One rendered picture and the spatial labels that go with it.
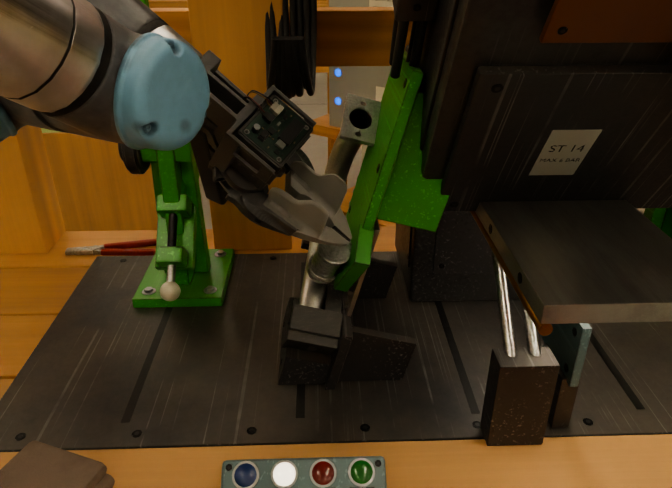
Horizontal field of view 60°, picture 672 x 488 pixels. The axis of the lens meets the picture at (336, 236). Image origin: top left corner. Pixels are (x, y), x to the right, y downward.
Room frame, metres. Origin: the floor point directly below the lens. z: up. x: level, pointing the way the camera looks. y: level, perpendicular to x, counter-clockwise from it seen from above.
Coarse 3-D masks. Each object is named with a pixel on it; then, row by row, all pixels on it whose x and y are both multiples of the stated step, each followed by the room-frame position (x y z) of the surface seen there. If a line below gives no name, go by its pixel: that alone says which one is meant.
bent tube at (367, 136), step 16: (352, 96) 0.65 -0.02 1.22; (352, 112) 0.65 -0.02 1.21; (368, 112) 0.64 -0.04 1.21; (352, 128) 0.62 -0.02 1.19; (368, 128) 0.63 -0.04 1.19; (336, 144) 0.67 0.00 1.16; (352, 144) 0.65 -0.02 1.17; (368, 144) 0.62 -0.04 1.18; (336, 160) 0.68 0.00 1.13; (352, 160) 0.69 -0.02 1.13; (304, 272) 0.62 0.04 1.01; (304, 288) 0.60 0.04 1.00; (320, 288) 0.60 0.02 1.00; (304, 304) 0.58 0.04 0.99; (320, 304) 0.58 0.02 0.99
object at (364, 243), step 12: (360, 228) 0.54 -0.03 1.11; (360, 240) 0.53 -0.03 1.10; (372, 240) 0.54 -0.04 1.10; (360, 252) 0.52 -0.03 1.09; (348, 264) 0.54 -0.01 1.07; (360, 264) 0.52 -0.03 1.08; (336, 276) 0.58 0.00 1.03; (348, 276) 0.54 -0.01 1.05; (336, 288) 0.57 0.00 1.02; (348, 288) 0.57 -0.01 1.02
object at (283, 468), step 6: (282, 462) 0.37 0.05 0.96; (276, 468) 0.37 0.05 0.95; (282, 468) 0.37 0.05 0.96; (288, 468) 0.37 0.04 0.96; (276, 474) 0.36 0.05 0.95; (282, 474) 0.36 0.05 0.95; (288, 474) 0.36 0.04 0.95; (294, 474) 0.37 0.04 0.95; (276, 480) 0.36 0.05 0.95; (282, 480) 0.36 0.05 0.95; (288, 480) 0.36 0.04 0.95
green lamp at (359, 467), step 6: (360, 462) 0.37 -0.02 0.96; (366, 462) 0.37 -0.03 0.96; (354, 468) 0.37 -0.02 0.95; (360, 468) 0.37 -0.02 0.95; (366, 468) 0.37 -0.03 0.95; (354, 474) 0.37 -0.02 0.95; (360, 474) 0.36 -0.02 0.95; (366, 474) 0.36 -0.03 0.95; (354, 480) 0.36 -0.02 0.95; (360, 480) 0.36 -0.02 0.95; (366, 480) 0.36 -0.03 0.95
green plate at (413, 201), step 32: (384, 96) 0.64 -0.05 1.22; (416, 96) 0.55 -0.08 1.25; (384, 128) 0.59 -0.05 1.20; (416, 128) 0.56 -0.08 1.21; (384, 160) 0.54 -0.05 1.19; (416, 160) 0.56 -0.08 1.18; (384, 192) 0.54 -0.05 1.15; (416, 192) 0.56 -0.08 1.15; (352, 224) 0.60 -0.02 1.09; (416, 224) 0.56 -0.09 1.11
